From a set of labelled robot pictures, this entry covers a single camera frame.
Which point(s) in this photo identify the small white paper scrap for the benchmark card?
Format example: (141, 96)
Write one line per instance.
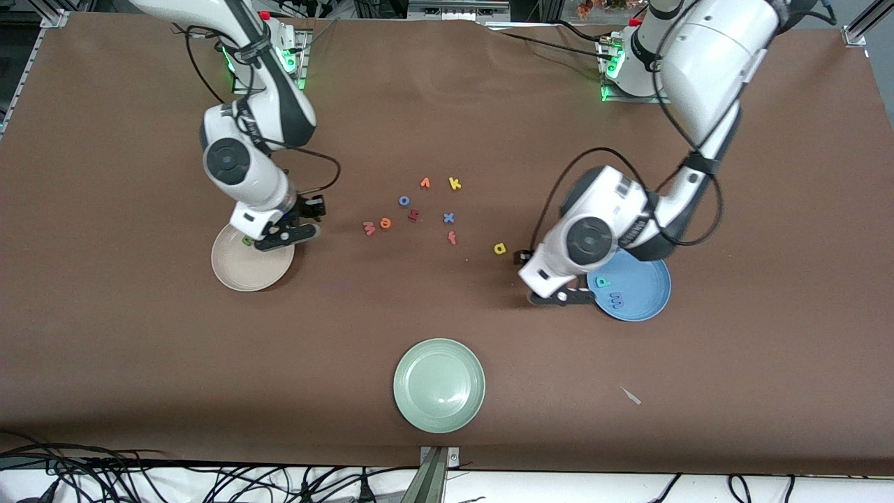
(632, 397)

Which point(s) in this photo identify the red foam letter w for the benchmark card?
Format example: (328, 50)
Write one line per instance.
(369, 229)

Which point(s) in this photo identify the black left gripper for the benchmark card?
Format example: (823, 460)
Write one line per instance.
(520, 257)

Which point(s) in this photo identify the small orange object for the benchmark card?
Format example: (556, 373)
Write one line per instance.
(585, 7)

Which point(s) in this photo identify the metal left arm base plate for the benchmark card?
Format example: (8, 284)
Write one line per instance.
(628, 99)

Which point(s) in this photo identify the blue foam letter m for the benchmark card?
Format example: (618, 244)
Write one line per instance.
(616, 304)

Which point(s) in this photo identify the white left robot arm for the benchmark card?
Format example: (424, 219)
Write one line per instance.
(712, 63)

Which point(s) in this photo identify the beige brown plate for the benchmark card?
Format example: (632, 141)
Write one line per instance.
(244, 269)

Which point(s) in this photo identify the blue plate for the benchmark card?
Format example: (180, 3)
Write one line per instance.
(642, 286)

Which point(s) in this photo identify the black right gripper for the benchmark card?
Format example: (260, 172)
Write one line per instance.
(305, 207)

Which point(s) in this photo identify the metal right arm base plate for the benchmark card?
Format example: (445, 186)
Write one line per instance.
(304, 49)

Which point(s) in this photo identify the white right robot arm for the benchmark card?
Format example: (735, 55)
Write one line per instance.
(244, 175)

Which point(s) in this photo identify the brown table cover sheet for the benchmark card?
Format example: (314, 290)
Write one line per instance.
(447, 314)

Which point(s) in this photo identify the aluminium frame rail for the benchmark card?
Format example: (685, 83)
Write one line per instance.
(860, 24)
(28, 70)

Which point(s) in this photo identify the pale green plate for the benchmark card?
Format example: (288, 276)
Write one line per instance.
(438, 385)

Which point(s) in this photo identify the grey metal frame bar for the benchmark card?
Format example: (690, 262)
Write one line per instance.
(454, 10)

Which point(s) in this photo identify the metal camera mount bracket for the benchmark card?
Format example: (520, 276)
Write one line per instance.
(436, 475)

